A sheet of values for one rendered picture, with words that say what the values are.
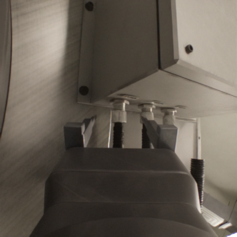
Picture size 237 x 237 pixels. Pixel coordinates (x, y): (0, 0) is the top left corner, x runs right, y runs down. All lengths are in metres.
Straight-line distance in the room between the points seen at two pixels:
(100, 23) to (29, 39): 0.08
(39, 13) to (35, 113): 0.10
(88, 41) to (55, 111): 0.09
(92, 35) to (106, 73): 0.07
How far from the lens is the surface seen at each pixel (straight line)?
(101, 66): 0.18
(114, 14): 0.18
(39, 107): 0.18
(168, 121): 0.20
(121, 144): 0.16
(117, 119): 0.16
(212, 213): 5.02
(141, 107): 0.18
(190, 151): 0.30
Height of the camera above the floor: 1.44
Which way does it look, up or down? 29 degrees up
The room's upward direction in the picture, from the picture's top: 47 degrees clockwise
